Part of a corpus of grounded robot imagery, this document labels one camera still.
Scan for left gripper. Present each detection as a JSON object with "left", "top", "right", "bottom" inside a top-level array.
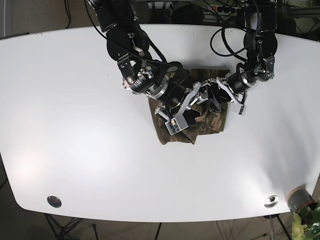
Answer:
[{"left": 208, "top": 55, "right": 275, "bottom": 116}]

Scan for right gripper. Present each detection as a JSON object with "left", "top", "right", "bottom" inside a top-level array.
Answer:
[{"left": 125, "top": 65, "right": 209, "bottom": 135}]

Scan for camouflage T-shirt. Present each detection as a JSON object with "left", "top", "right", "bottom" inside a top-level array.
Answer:
[{"left": 148, "top": 68, "right": 230, "bottom": 145}]

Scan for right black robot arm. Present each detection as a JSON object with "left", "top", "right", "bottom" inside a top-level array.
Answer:
[{"left": 84, "top": 0, "right": 202, "bottom": 135}]

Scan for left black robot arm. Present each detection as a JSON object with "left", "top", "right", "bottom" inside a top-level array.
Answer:
[{"left": 208, "top": 0, "right": 278, "bottom": 115}]

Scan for right metal table grommet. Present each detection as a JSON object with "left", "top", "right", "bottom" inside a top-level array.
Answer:
[{"left": 264, "top": 195, "right": 279, "bottom": 209}]

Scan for metal table grommet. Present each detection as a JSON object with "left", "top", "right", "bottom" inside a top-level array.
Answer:
[
  {"left": 264, "top": 195, "right": 279, "bottom": 209},
  {"left": 47, "top": 195, "right": 62, "bottom": 208}
]

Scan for grey plant pot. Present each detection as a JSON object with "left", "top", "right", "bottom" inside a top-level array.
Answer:
[{"left": 286, "top": 185, "right": 317, "bottom": 214}]

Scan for left metal table grommet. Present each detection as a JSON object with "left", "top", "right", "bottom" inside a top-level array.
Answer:
[{"left": 47, "top": 195, "right": 62, "bottom": 208}]

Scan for green plant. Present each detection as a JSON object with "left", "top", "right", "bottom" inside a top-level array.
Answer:
[{"left": 291, "top": 202, "right": 320, "bottom": 240}]

